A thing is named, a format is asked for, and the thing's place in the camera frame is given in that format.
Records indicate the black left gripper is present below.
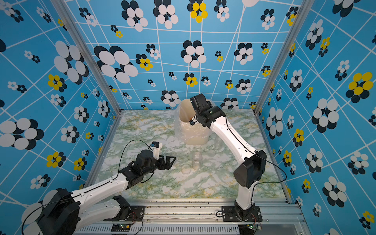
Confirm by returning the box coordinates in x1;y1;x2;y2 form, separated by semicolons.
142;154;177;177

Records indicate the clear jar with dried flowers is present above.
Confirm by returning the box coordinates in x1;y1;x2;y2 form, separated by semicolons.
192;152;203;170

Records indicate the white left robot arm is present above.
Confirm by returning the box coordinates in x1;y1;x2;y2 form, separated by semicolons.
36;149;176;235

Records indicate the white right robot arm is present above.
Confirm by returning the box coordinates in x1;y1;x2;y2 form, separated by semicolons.
190;94;267;221

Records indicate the cream plastic trash bin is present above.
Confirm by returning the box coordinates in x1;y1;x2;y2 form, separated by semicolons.
179;99;214;145

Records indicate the clear plastic bin liner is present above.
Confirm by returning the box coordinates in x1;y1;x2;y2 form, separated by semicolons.
174;99;221;145

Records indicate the left green circuit board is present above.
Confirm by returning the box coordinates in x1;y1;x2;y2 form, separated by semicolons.
111;224;132;233

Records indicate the green circuit board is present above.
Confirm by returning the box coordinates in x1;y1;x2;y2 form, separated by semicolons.
239;224;259;235
111;224;132;233

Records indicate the right green circuit board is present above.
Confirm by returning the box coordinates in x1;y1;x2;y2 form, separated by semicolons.
239;224;259;235

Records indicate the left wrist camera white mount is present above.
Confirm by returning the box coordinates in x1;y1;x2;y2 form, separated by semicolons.
151;141;163;160

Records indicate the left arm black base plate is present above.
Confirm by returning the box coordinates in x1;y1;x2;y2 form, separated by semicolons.
104;205;146;222

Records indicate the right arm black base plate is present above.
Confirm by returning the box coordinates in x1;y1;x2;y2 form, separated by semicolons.
221;206;263;223

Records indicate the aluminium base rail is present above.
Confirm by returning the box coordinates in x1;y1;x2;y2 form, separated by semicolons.
74;199;312;235

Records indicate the aluminium frame post left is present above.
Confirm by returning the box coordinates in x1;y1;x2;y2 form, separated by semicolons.
50;0;122;115

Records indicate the aluminium frame post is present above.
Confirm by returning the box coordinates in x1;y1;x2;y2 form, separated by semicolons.
50;0;122;115
254;0;315;117

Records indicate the aluminium frame post right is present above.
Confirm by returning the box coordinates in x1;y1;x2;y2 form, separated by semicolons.
254;0;315;117

